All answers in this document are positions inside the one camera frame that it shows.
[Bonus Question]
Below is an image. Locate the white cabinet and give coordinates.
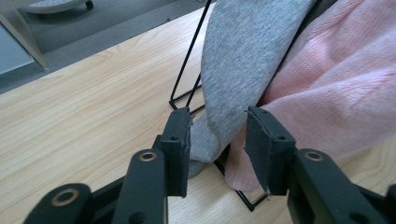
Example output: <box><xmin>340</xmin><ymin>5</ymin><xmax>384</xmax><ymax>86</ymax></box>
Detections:
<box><xmin>0</xmin><ymin>23</ymin><xmax>35</xmax><ymax>77</ymax></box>

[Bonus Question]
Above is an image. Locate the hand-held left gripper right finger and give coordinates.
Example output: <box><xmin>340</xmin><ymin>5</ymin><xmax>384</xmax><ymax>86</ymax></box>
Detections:
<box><xmin>244</xmin><ymin>105</ymin><xmax>297</xmax><ymax>197</ymax></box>

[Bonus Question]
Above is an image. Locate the grey beanie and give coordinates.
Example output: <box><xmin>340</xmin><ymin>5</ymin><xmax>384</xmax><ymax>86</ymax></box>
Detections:
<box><xmin>187</xmin><ymin>0</ymin><xmax>318</xmax><ymax>179</ymax></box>

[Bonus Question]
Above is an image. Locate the black wire rack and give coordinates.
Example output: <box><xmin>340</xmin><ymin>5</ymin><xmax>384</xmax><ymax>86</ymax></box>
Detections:
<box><xmin>168</xmin><ymin>0</ymin><xmax>323</xmax><ymax>213</ymax></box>

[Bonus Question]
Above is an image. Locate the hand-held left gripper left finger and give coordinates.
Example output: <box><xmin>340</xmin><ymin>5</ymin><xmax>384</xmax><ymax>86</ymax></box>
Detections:
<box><xmin>152</xmin><ymin>106</ymin><xmax>191</xmax><ymax>199</ymax></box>

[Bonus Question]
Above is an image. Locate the wheeled chair base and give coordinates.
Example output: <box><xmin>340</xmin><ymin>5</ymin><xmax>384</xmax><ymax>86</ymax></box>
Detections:
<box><xmin>22</xmin><ymin>0</ymin><xmax>95</xmax><ymax>15</ymax></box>

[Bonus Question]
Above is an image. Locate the pink beanie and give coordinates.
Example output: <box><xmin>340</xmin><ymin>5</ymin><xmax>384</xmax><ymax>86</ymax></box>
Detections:
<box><xmin>224</xmin><ymin>0</ymin><xmax>396</xmax><ymax>192</ymax></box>

